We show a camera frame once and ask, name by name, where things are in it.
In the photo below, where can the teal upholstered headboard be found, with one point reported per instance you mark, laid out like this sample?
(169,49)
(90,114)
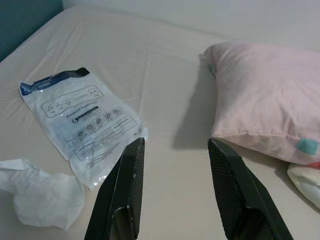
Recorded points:
(25,25)

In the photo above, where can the cream cartoon print quilt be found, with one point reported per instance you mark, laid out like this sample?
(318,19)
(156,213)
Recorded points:
(307,185)

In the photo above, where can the white printed plastic bag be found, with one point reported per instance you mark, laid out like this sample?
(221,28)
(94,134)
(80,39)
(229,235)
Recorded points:
(82,120)

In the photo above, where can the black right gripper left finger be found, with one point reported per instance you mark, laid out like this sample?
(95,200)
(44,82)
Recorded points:
(120,195)

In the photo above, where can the beige bed mattress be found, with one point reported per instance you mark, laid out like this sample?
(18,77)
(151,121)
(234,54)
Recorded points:
(162,87)

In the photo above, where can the pink patterned pillow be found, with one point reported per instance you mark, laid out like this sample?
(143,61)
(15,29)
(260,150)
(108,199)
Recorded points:
(262,100)

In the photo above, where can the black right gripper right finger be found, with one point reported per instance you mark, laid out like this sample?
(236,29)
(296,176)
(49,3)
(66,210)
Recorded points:
(237,195)

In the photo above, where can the white tissue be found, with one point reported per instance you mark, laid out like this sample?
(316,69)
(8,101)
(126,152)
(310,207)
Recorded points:
(45,197)

